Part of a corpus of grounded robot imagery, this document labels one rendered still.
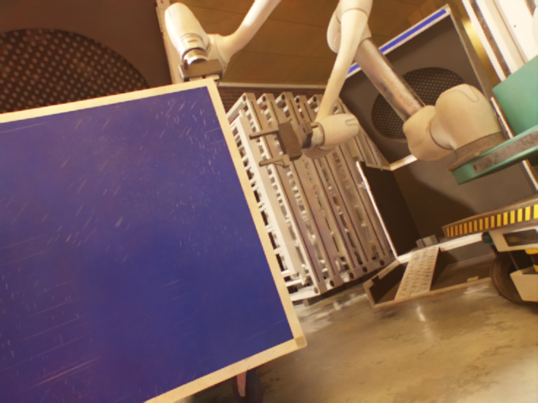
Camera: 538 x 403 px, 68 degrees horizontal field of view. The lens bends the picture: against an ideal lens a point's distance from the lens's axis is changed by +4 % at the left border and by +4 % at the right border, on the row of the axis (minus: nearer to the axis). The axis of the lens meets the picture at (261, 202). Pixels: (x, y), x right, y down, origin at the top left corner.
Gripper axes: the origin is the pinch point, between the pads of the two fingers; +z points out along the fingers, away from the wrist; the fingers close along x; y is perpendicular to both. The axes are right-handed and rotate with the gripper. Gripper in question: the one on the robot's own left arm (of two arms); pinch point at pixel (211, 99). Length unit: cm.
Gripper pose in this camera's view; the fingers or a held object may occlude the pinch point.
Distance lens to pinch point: 126.1
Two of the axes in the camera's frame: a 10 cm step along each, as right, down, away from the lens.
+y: 1.5, -4.1, -9.0
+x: 9.2, -2.7, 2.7
